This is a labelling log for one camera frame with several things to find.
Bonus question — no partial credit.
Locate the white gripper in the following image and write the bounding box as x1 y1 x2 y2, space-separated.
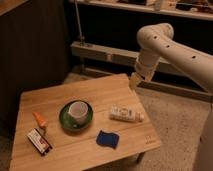
129 60 157 90

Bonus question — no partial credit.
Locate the white plastic bottle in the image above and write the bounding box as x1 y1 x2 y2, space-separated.
109 106 144 122

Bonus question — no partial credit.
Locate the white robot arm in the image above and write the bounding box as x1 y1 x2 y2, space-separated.
130 23 213 171

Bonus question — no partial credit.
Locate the metal shelf rack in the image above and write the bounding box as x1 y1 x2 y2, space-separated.
68 0 213 96

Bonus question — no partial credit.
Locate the white cup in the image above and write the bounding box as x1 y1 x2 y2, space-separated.
68 101 88 124

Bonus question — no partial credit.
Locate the blue sponge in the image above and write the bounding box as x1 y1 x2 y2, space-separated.
96 131 119 149

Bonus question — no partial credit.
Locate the green saucer plate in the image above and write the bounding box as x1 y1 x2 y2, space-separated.
59 100 93 132

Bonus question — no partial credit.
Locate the orange toy carrot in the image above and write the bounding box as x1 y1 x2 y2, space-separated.
33 112 47 128

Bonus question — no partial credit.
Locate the small snack box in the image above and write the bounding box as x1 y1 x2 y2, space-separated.
27 128 52 155

